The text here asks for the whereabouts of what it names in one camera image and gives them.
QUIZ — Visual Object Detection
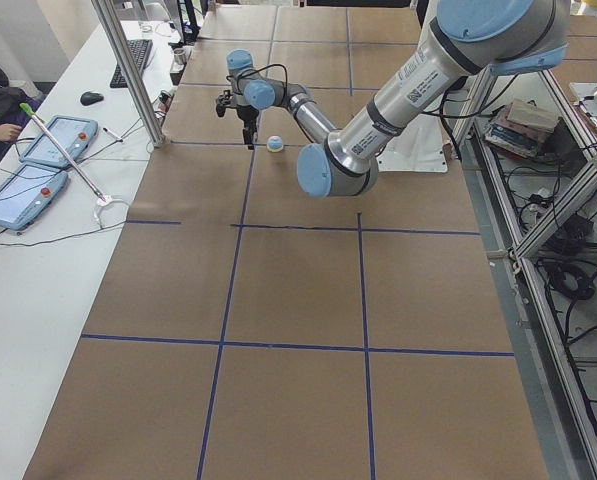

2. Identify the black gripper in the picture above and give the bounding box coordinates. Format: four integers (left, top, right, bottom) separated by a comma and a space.
236, 105, 258, 150

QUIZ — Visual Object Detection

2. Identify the aluminium side frame rail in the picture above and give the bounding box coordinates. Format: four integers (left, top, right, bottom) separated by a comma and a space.
454, 69, 597, 479

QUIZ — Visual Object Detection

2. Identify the silver rod green tip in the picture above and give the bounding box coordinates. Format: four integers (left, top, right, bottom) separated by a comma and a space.
19, 102, 112, 206

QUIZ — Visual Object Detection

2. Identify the aluminium frame post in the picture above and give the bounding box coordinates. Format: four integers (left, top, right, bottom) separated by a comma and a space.
91, 0, 165, 148

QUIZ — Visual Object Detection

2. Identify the lower teach pendant tablet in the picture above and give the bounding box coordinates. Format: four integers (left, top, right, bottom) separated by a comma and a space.
0, 163, 68, 231

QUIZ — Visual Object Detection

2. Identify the brown paper table cover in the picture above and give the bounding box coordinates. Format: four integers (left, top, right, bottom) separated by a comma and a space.
25, 7, 548, 479

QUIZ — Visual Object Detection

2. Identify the stack of books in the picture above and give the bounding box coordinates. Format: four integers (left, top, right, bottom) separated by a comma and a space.
483, 99, 560, 158

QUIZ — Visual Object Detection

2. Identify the black floor cable bundle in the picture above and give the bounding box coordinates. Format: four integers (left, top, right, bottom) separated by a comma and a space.
505, 149, 597, 351

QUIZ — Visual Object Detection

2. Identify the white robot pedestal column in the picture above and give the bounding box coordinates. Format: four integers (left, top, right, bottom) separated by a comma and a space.
371, 0, 449, 174

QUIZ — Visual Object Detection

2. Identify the black computer mouse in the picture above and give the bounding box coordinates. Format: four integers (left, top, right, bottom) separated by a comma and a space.
80, 91, 104, 106

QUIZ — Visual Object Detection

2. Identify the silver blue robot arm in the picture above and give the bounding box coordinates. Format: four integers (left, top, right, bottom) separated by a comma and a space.
216, 0, 570, 197

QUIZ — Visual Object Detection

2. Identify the teach pendant tablet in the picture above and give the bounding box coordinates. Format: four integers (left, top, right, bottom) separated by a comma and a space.
0, 163, 68, 231
20, 115, 99, 168

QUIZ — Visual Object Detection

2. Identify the black computer keyboard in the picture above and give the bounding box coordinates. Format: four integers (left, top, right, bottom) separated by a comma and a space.
109, 38, 154, 89

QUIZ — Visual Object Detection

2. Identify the black marker pen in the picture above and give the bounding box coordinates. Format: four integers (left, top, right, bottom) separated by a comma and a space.
102, 127, 124, 143

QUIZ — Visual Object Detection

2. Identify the small metal cup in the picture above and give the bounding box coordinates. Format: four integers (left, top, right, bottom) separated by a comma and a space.
173, 48, 187, 65

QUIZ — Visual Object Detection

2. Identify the upper teach pendant tablet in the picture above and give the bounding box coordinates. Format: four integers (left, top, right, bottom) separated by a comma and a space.
20, 115, 99, 168

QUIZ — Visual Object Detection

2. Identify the person's hand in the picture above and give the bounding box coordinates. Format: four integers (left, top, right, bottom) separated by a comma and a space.
0, 123, 22, 142

